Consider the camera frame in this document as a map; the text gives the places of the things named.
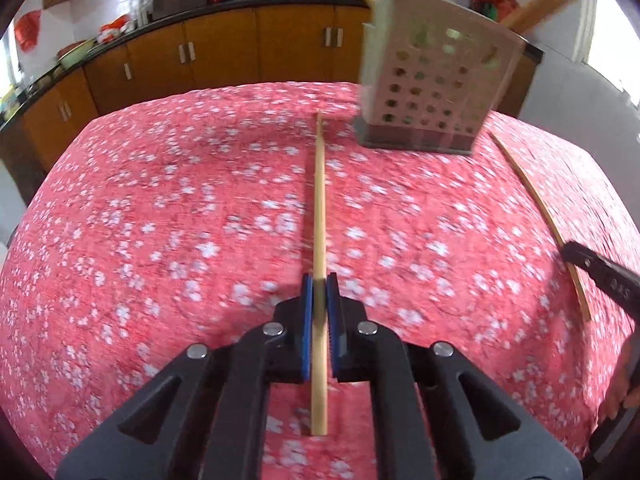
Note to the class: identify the red packets on shelf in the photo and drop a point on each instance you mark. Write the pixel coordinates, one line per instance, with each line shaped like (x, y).
(490, 0)

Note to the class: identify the red floral tablecloth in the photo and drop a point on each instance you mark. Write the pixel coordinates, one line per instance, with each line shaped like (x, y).
(150, 235)

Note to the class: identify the brown wooden base cabinets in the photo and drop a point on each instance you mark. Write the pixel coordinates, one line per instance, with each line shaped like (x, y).
(225, 45)

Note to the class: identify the green basin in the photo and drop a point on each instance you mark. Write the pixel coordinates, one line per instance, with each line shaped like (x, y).
(77, 55)

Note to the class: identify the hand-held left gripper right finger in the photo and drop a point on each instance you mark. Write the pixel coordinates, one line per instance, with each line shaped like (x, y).
(334, 330)

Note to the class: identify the beige perforated chopstick holder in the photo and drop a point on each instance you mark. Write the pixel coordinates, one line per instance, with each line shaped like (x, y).
(430, 75)

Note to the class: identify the person's right hand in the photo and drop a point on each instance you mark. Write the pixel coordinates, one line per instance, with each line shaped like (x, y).
(619, 385)

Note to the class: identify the red and white bags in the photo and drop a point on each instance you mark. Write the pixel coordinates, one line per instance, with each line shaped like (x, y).
(116, 29)

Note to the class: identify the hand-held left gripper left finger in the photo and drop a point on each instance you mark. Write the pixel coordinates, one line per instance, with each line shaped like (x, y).
(306, 330)

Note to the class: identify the red plastic bag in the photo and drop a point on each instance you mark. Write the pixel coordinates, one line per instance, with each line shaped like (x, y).
(28, 30)

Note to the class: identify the black kitchen countertop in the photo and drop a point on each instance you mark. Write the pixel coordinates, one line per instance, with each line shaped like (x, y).
(240, 0)

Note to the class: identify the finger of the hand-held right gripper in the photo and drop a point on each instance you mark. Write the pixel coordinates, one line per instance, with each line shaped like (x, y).
(605, 275)

